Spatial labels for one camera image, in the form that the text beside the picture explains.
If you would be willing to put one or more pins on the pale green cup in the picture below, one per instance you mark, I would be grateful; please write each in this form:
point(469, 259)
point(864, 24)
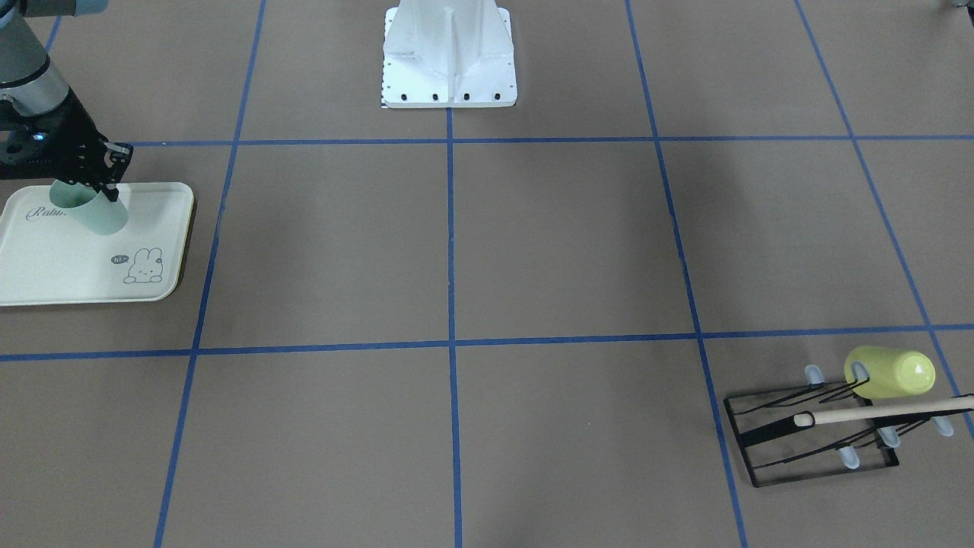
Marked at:
point(92, 209)

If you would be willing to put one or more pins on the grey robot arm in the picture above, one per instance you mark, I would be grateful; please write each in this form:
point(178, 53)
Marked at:
point(28, 75)

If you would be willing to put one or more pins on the white rabbit serving tray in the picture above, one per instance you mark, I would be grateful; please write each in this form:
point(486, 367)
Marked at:
point(47, 258)

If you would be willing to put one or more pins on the yellow cup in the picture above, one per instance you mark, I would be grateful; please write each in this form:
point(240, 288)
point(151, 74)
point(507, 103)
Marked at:
point(878, 372)

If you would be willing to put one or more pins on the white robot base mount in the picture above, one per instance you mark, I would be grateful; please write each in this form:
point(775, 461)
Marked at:
point(448, 54)

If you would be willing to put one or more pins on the black wire cup rack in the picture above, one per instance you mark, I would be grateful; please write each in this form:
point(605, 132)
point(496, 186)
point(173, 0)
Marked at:
point(824, 428)

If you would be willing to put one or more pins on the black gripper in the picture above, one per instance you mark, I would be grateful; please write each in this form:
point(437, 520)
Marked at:
point(67, 135)

